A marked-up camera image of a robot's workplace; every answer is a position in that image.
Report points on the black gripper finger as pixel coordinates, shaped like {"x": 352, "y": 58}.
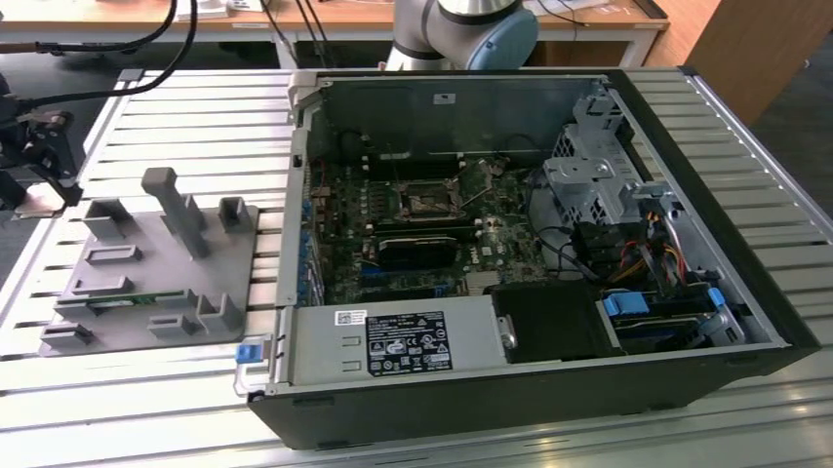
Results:
{"x": 13, "y": 190}
{"x": 62, "y": 146}

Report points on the silver CPU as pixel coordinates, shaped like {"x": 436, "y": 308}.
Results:
{"x": 41, "y": 207}

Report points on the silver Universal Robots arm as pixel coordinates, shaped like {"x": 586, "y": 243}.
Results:
{"x": 417, "y": 29}

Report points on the CPU socket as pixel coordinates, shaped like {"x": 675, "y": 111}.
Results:
{"x": 427, "y": 205}

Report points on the black RAM slot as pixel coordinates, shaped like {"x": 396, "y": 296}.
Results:
{"x": 424, "y": 224}
{"x": 424, "y": 232}

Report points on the grey table corner cap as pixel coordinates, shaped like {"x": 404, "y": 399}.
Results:
{"x": 132, "y": 74}

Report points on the wooden desk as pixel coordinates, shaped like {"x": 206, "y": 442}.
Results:
{"x": 98, "y": 23}

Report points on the green RAM stick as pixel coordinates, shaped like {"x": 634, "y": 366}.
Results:
{"x": 141, "y": 298}

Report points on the grey parts rack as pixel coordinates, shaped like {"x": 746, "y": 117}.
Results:
{"x": 157, "y": 292}

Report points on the white box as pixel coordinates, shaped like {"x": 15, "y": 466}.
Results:
{"x": 209, "y": 11}

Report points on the blue case latch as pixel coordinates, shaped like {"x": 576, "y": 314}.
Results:
{"x": 249, "y": 354}

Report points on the grey power supply unit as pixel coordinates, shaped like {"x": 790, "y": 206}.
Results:
{"x": 313, "y": 341}

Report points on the green motherboard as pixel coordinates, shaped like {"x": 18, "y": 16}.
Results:
{"x": 501, "y": 234}

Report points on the silver chipset heatsink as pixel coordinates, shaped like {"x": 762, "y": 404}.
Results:
{"x": 483, "y": 282}

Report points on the silver metal drive cage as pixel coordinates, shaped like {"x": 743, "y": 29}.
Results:
{"x": 587, "y": 190}

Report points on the black open PC case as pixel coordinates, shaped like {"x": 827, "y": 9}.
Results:
{"x": 456, "y": 409}

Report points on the black fan shroud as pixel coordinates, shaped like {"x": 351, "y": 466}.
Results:
{"x": 553, "y": 322}

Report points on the blue disk carrier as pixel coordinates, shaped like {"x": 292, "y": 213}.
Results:
{"x": 626, "y": 304}

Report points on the blue plastic clip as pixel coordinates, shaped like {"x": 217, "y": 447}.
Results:
{"x": 715, "y": 298}

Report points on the metal disk bay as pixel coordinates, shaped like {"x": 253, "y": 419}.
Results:
{"x": 723, "y": 331}

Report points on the brown wooden cabinet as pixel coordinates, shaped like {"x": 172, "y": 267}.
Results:
{"x": 762, "y": 44}

